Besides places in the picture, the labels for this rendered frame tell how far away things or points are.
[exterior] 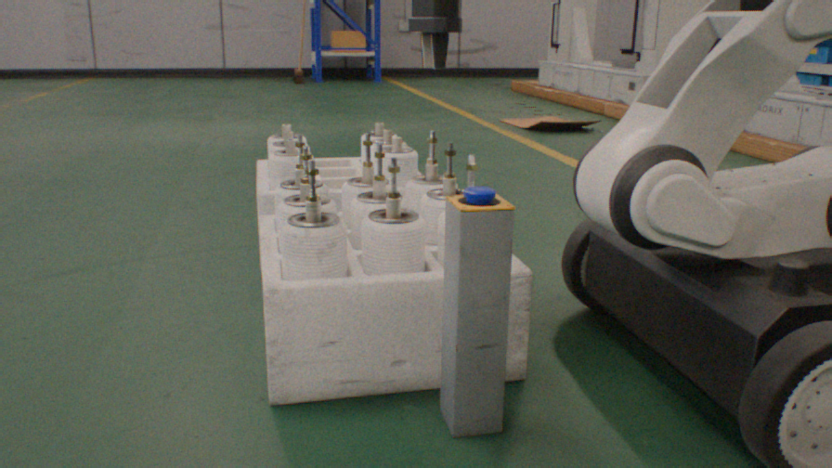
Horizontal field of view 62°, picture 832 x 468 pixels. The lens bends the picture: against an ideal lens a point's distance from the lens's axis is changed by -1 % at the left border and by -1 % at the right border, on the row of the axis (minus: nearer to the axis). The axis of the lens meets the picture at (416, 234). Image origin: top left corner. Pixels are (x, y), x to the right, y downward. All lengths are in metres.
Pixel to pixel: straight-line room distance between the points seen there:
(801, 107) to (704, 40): 2.16
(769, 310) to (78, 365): 1.01
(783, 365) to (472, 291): 0.36
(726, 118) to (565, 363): 0.45
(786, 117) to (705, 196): 2.35
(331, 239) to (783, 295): 0.59
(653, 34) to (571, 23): 1.36
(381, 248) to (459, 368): 0.21
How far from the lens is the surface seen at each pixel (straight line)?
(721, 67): 1.00
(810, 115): 3.21
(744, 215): 1.03
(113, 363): 1.23
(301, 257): 0.99
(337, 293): 0.98
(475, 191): 0.86
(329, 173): 1.75
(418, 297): 1.00
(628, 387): 1.13
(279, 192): 1.22
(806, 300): 0.97
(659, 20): 4.31
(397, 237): 1.00
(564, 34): 5.58
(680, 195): 0.95
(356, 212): 1.12
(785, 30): 1.03
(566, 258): 1.32
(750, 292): 0.98
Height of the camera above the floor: 0.53
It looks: 17 degrees down
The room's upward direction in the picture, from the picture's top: 1 degrees clockwise
